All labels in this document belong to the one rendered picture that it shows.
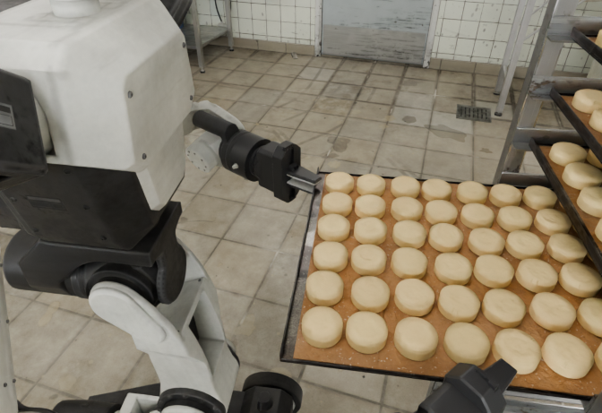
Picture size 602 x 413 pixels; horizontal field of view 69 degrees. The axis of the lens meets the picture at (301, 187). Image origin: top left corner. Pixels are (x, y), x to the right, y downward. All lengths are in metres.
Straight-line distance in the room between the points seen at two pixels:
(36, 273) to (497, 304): 0.69
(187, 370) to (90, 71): 0.61
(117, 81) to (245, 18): 4.24
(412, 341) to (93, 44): 0.47
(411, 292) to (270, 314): 1.35
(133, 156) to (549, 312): 0.53
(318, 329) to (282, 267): 1.55
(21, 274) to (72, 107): 0.44
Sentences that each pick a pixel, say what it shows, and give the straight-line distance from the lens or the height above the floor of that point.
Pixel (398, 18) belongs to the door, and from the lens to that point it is 4.34.
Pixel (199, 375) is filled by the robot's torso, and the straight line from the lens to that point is 0.94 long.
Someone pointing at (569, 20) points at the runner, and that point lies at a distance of 0.78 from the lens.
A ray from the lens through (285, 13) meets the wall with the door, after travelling 4.54.
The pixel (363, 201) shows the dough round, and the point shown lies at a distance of 0.74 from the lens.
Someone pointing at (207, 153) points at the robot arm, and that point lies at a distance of 0.90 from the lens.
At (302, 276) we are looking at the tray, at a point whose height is 1.04.
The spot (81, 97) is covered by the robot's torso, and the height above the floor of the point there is 1.32.
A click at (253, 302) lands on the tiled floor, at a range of 1.96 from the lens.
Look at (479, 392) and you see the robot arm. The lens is 0.49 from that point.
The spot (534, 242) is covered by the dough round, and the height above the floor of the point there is 1.06.
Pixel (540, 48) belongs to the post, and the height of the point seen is 1.29.
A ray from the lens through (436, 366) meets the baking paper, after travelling 0.57.
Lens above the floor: 1.51
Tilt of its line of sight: 36 degrees down
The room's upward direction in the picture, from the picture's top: straight up
